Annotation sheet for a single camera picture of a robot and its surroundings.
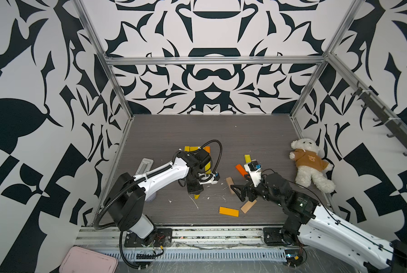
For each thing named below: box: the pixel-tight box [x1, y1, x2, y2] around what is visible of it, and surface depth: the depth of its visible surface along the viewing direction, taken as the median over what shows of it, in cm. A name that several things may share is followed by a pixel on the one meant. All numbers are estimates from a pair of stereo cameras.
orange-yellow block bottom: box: [218, 206, 240, 218], surface depth 83 cm
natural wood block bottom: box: [240, 199, 258, 214], surface depth 83 cm
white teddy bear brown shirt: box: [289, 138, 336, 193], surface depth 91 cm
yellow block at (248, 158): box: [244, 154, 252, 164], surface depth 101 cm
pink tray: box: [59, 246, 119, 273], surface depth 69 cm
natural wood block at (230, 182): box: [225, 176, 236, 195], surface depth 92 cm
